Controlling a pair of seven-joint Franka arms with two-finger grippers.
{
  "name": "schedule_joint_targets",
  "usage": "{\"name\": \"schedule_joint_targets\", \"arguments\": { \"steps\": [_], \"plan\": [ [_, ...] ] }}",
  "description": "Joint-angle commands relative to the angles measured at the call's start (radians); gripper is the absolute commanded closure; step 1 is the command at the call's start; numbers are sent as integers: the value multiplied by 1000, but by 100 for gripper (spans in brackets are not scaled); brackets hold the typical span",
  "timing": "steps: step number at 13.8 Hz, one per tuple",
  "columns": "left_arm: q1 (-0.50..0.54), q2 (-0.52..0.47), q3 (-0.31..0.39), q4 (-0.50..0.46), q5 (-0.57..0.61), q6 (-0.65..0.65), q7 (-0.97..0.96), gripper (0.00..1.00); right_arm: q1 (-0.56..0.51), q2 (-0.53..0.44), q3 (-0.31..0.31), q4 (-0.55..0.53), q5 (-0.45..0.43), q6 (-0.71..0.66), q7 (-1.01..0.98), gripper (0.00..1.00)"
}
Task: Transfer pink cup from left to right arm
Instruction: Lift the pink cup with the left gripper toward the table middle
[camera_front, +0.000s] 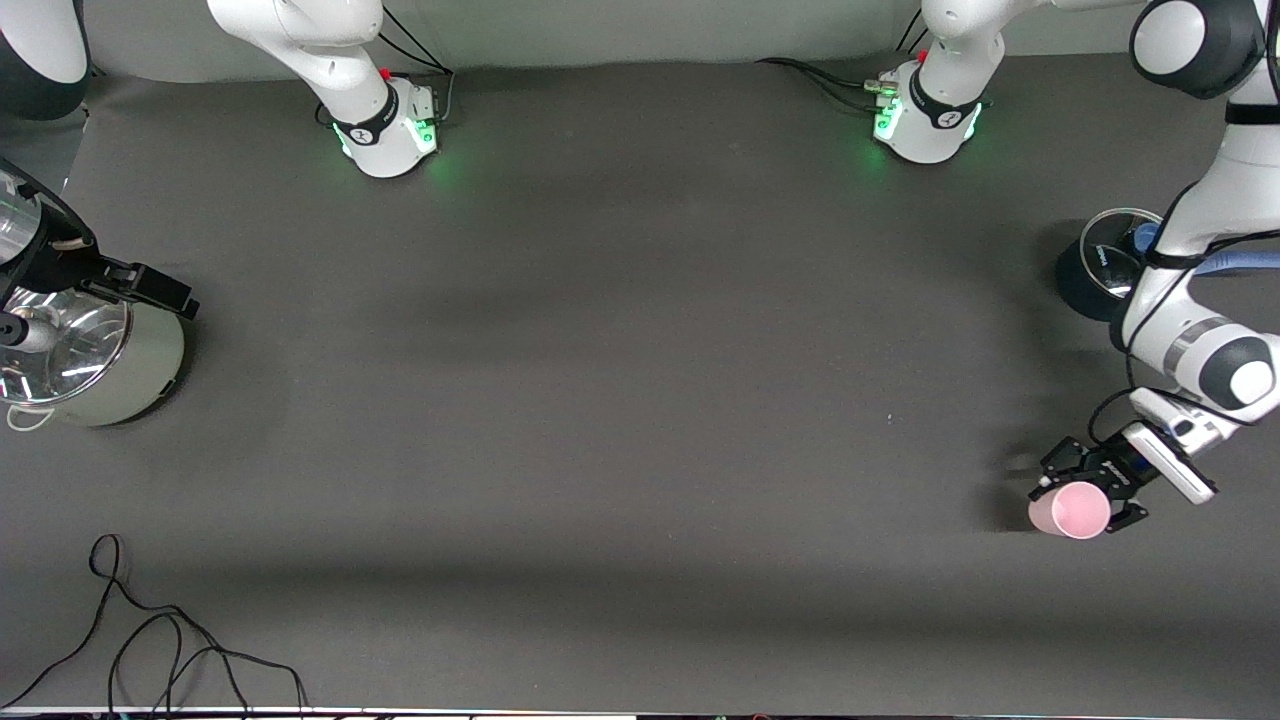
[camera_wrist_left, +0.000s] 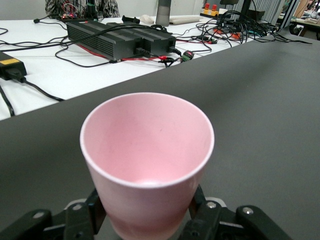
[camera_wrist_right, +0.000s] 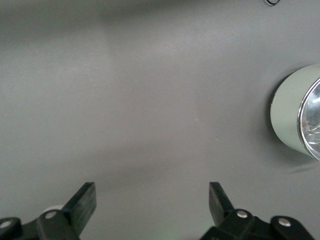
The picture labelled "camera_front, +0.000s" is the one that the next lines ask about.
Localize pink plastic cup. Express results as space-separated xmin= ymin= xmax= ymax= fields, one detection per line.
xmin=1028 ymin=481 xmax=1112 ymax=541

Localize glass pot lid chrome rim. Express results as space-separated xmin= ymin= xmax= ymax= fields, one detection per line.
xmin=0 ymin=290 xmax=133 ymax=406

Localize sage green cooking pot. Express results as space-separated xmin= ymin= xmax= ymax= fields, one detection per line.
xmin=0 ymin=285 xmax=187 ymax=432

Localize black left arm wrist cable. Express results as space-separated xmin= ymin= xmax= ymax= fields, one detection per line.
xmin=1088 ymin=180 xmax=1280 ymax=446

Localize thin black loose cable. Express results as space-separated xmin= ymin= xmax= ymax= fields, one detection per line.
xmin=0 ymin=533 xmax=309 ymax=713

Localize black right arm base cables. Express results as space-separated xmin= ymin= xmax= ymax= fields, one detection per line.
xmin=375 ymin=5 xmax=456 ymax=126

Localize black arm base cables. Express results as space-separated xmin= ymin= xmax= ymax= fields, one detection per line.
xmin=755 ymin=15 xmax=931 ymax=113
xmin=375 ymin=5 xmax=456 ymax=126

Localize black left arm base cables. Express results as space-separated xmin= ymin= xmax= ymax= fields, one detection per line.
xmin=755 ymin=15 xmax=931 ymax=113

